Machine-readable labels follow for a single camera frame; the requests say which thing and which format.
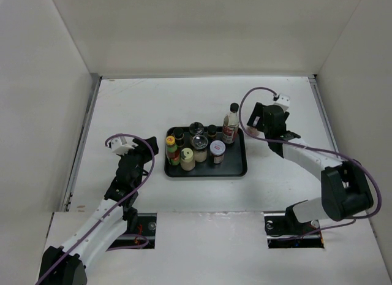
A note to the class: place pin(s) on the red chili sauce bottle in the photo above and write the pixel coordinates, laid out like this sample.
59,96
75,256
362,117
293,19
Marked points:
172,151

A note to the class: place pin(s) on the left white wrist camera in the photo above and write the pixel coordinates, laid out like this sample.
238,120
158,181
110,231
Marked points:
119,146

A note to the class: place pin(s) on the wide black-capped seasoning jar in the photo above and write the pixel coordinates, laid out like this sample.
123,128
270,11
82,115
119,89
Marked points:
196,128

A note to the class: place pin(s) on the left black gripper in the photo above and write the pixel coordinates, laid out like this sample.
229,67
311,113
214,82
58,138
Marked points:
143,148

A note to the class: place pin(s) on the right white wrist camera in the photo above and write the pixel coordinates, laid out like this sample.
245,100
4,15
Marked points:
283,101

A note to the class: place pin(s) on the black-capped pepper jar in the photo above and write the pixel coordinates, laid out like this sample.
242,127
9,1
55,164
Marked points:
211,132

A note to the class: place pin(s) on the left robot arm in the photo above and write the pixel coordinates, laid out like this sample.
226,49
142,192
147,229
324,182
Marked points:
69,263

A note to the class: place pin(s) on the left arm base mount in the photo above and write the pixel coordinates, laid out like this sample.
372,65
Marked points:
140,232

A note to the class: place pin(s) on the white-lidded spice jar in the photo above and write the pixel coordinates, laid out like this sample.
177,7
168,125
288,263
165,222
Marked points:
253,130

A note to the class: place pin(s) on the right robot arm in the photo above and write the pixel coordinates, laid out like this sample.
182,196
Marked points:
344,188

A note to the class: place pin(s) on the small yellow-lidded jar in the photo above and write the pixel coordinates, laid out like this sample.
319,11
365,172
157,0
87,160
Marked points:
187,160

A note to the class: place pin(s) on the small black-capped spice jar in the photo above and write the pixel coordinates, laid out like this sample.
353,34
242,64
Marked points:
178,134

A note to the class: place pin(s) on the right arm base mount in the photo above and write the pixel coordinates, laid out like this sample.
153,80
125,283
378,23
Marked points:
284,231

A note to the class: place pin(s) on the black plastic tray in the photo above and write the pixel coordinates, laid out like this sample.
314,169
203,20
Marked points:
234,163

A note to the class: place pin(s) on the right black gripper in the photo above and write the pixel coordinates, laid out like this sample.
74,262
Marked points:
258,111

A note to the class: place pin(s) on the clear salt grinder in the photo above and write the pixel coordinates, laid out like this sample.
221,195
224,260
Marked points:
200,144

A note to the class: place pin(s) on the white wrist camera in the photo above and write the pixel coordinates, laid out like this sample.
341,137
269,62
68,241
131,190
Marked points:
119,146
283,101

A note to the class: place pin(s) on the tall clear vinegar bottle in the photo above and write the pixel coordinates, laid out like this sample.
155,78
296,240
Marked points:
230,125

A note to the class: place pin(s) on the white-lidded chili jar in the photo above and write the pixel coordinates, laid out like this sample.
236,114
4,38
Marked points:
217,150

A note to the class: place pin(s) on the aluminium table edge rail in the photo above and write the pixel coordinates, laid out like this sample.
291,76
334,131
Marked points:
70,186

